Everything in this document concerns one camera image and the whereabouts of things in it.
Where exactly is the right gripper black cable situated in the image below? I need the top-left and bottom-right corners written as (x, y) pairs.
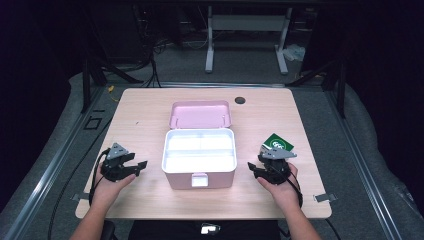
top-left (285, 175), bottom-right (304, 208)

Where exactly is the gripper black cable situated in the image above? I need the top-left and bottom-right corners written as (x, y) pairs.
top-left (87, 148), bottom-right (112, 202)
top-left (285, 175), bottom-right (304, 208)

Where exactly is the person's left hand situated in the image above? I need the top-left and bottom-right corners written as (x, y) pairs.
top-left (90, 172), bottom-right (138, 210)

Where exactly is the small white clip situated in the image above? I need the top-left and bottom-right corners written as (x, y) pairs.
top-left (200, 222), bottom-right (222, 236)

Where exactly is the bundle of black cables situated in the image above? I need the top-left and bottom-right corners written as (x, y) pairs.
top-left (142, 36), bottom-right (164, 89)

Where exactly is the grey metal table bracket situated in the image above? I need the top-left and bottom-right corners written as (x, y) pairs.
top-left (70, 192), bottom-right (92, 202)
top-left (313, 192), bottom-right (338, 203)

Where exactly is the person's right hand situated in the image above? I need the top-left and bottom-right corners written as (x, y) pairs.
top-left (255, 162), bottom-right (304, 214)

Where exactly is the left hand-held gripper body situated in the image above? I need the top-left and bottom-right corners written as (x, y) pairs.
top-left (99, 142), bottom-right (137, 183)

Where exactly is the person's dark clothing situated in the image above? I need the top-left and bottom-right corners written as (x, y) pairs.
top-left (127, 219), bottom-right (282, 240)

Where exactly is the crumpled clear plastic bag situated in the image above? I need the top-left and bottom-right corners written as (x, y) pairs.
top-left (283, 43), bottom-right (306, 62)

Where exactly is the pink storage box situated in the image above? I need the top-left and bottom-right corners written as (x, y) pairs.
top-left (161, 100), bottom-right (238, 190)

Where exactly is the black floor cable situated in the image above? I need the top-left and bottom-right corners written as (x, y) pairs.
top-left (47, 116), bottom-right (115, 240)

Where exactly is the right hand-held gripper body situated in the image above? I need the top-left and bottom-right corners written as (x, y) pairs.
top-left (258, 143), bottom-right (298, 186)

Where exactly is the white metal desk frame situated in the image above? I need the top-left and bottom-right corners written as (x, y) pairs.
top-left (204, 5), bottom-right (294, 76)

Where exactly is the black metal stand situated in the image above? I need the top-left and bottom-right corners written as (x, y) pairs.
top-left (81, 55), bottom-right (145, 114)
top-left (289, 56), bottom-right (348, 118)

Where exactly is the green card packet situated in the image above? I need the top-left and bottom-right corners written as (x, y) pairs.
top-left (262, 133), bottom-right (295, 153)

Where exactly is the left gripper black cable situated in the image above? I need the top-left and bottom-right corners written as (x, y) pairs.
top-left (87, 148), bottom-right (112, 202)

